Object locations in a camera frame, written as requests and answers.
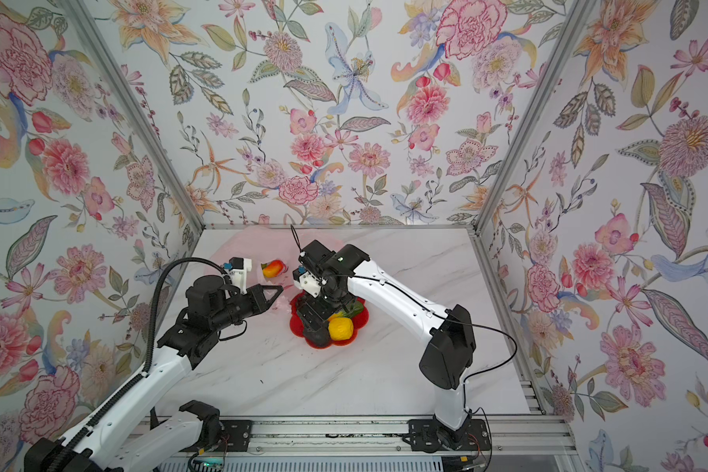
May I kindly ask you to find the red yellow mango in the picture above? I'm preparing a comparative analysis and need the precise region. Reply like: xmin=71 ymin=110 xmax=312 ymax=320
xmin=261 ymin=259 xmax=287 ymax=279

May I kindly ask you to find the pink plastic bag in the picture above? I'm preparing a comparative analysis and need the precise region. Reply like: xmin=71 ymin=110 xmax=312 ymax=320
xmin=208 ymin=226 xmax=343 ymax=302

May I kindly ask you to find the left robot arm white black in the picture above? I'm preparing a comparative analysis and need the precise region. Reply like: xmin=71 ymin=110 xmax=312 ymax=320
xmin=24 ymin=275 xmax=283 ymax=471

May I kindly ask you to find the red flower-shaped plate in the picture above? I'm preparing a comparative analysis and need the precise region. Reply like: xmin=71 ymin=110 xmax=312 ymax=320
xmin=289 ymin=292 xmax=370 ymax=349

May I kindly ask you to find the yellow lemon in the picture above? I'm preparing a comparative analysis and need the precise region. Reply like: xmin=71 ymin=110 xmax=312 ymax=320
xmin=328 ymin=317 xmax=355 ymax=342

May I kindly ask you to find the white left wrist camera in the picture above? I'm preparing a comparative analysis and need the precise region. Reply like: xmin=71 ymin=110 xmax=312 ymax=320
xmin=223 ymin=257 xmax=253 ymax=295

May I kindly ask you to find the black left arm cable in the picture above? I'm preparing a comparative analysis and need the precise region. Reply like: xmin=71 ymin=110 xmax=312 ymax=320
xmin=46 ymin=256 xmax=231 ymax=472

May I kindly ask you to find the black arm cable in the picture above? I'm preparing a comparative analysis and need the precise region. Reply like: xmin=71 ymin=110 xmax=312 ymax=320
xmin=288 ymin=223 xmax=519 ymax=472
xmin=46 ymin=256 xmax=231 ymax=472

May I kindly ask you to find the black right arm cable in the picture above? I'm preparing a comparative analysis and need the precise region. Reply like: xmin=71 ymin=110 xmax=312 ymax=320
xmin=288 ymin=223 xmax=519 ymax=472

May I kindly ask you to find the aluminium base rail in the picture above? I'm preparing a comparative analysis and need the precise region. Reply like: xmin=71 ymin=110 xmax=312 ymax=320
xmin=135 ymin=414 xmax=579 ymax=458

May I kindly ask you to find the left aluminium corner post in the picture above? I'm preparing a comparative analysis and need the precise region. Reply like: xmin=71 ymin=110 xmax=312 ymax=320
xmin=60 ymin=0 xmax=206 ymax=237

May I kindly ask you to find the aluminium corner post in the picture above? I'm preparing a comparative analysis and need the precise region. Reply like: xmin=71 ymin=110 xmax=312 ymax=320
xmin=60 ymin=0 xmax=206 ymax=237
xmin=474 ymin=0 xmax=593 ymax=236

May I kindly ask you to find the right aluminium corner post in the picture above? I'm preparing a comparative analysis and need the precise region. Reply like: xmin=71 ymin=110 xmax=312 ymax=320
xmin=474 ymin=0 xmax=593 ymax=236

